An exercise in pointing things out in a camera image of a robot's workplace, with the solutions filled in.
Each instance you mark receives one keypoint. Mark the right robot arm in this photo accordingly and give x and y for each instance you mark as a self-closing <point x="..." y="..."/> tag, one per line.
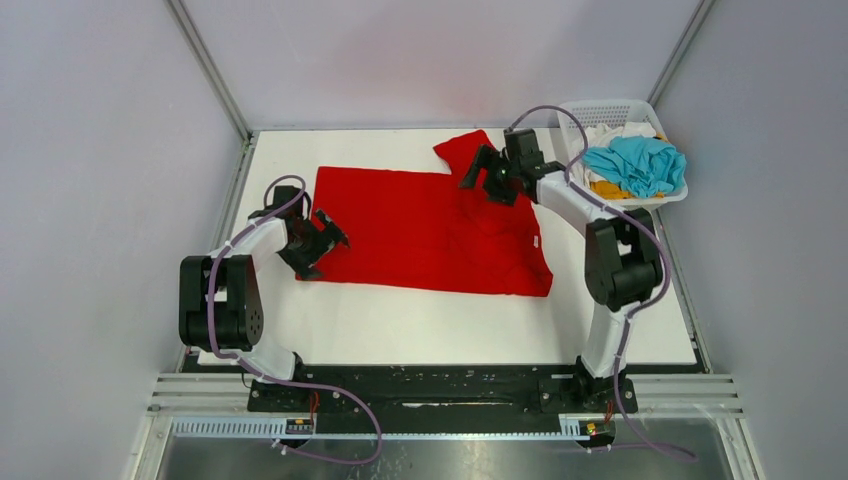
<point x="624" y="266"/>

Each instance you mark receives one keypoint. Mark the left aluminium corner post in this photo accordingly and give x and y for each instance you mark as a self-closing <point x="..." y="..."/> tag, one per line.
<point x="197" y="46"/>

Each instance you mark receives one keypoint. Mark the right aluminium corner post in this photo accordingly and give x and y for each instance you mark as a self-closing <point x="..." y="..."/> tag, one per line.
<point x="680" y="50"/>

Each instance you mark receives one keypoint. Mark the aluminium frame rail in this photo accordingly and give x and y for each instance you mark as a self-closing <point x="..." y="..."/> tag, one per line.
<point x="687" y="426"/>

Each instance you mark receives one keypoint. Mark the red t-shirt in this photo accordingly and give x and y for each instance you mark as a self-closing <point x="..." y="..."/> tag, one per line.
<point x="421" y="230"/>

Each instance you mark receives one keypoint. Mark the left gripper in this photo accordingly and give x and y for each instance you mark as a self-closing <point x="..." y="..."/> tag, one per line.
<point x="304" y="263"/>

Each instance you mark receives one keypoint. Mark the light blue t-shirt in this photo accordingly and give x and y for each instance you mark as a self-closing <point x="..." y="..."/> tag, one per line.
<point x="644" y="166"/>

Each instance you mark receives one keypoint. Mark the white plastic laundry basket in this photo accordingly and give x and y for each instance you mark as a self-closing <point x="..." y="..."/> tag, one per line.
<point x="613" y="112"/>

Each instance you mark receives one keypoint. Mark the aluminium corner post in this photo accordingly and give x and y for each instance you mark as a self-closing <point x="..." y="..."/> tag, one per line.
<point x="680" y="50"/>
<point x="197" y="46"/>

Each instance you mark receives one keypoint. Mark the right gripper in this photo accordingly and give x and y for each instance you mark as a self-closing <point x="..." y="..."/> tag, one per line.
<point x="494" y="174"/>

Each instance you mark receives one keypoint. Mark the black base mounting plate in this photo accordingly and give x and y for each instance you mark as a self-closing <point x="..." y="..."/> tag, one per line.
<point x="441" y="399"/>

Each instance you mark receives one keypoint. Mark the yellow t-shirt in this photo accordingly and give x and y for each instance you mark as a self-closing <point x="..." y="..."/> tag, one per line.
<point x="611" y="191"/>

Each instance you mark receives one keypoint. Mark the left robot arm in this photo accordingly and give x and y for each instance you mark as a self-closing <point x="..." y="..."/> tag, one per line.
<point x="220" y="307"/>

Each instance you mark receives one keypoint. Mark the white t-shirt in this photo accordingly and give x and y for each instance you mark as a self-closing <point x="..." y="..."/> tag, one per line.
<point x="602" y="134"/>

